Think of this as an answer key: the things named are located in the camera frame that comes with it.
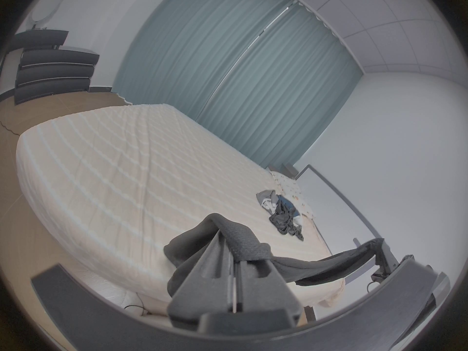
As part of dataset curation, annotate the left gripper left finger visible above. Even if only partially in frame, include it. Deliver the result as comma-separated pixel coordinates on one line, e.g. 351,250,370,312
167,231,235,330

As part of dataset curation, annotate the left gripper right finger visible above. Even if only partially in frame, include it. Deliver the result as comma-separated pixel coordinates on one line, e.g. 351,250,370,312
236,258,304,325

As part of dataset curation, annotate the black T-shirt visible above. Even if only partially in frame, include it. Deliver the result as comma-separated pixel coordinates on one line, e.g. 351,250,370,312
163,213,385,299

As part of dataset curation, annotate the pile of clothes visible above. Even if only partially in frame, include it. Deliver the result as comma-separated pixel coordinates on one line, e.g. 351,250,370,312
256,190,305,241

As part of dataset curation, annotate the bed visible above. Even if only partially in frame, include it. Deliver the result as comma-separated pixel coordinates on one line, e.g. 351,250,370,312
15,103,393,323

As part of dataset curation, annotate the white printed pillow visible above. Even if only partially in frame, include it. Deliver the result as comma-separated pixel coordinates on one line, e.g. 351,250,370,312
270,170,316,219

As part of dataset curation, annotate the grey bedside table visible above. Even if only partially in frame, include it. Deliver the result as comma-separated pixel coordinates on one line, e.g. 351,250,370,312
268,163,297,179

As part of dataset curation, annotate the blue-green curtain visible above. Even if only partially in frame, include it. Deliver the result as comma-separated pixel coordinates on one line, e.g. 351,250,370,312
111,0,294,123
195,3,365,170

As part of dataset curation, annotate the dark grey chest of drawers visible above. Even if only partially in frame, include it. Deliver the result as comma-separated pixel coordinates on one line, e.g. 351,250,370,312
15,46,100,105

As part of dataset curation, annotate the round white mirror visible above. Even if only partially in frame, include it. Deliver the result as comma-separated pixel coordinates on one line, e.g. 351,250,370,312
31,0,68,30

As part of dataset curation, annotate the black cable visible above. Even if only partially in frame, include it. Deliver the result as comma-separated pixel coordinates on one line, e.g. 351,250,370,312
124,294,156,316

